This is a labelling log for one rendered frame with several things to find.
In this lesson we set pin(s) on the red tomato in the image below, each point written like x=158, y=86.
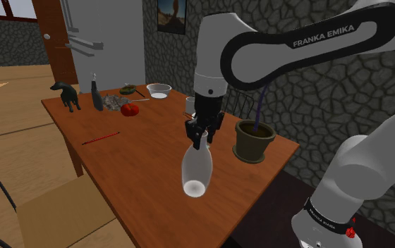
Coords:
x=129, y=109

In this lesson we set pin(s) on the white fridge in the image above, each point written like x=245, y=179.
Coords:
x=122, y=44

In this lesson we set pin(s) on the dark slim bottle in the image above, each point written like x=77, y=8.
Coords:
x=96, y=98

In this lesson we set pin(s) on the white mug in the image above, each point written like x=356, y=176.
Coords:
x=190, y=104

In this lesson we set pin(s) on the black dog figure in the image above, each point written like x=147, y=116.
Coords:
x=68, y=94

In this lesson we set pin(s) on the tan cardboard box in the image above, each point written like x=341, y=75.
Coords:
x=63, y=213

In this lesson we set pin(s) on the framed wall picture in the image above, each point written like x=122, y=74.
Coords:
x=171, y=15

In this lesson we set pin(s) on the white bowl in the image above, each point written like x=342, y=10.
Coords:
x=159, y=90

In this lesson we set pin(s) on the red framed window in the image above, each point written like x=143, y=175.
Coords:
x=8, y=8

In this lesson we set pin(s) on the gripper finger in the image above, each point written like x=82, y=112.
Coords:
x=194, y=132
x=215, y=124

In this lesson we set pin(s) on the brown wooden door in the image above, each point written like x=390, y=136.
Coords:
x=58, y=51

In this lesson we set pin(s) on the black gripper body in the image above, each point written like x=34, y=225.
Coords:
x=208, y=106

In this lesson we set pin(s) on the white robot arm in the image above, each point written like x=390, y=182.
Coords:
x=355, y=165

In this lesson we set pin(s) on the dark robot stand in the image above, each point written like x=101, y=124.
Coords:
x=269, y=213

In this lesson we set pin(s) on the green round dish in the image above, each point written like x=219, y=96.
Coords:
x=128, y=90

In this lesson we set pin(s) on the brown wooden table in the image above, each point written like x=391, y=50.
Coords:
x=142, y=165

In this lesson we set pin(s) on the grey crumpled cloth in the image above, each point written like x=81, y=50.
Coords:
x=114, y=102

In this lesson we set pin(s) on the red pencil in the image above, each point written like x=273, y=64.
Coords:
x=101, y=138

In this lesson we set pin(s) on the white glass bottle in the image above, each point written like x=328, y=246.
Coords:
x=197, y=168

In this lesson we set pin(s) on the olive pot with purple stem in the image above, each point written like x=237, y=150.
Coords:
x=252, y=146

